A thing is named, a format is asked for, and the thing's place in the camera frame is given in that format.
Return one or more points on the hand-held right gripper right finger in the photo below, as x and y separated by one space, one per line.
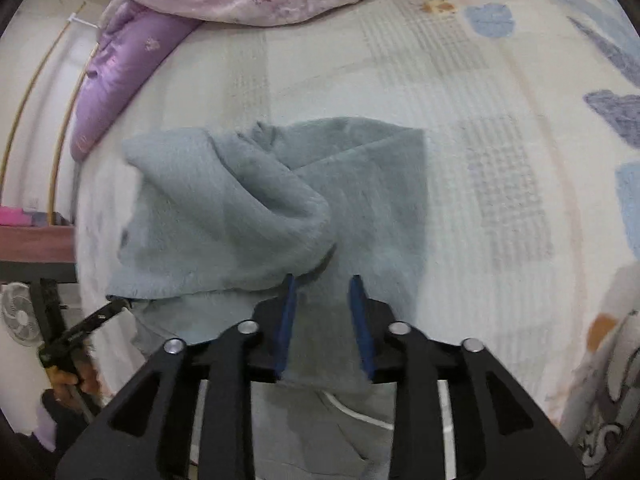
362 330

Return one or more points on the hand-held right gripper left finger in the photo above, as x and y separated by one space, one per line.
287 320

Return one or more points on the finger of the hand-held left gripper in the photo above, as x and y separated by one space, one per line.
95 321
47 310

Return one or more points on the grey-blue towel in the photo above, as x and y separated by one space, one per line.
225 210

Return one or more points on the person's left hand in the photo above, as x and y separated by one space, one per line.
87 377

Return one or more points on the white fan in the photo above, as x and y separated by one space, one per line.
15 317

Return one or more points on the bright pink towel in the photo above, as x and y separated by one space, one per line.
12 216

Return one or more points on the white printed cloth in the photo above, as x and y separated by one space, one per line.
605 385

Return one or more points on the floral bed sheet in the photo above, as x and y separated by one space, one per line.
500 110

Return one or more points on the purple floral quilt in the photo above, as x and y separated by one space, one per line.
125 60

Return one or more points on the long wooden wall barre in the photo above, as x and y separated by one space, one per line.
26 92
62 135

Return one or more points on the white barre post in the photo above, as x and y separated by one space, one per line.
82 21

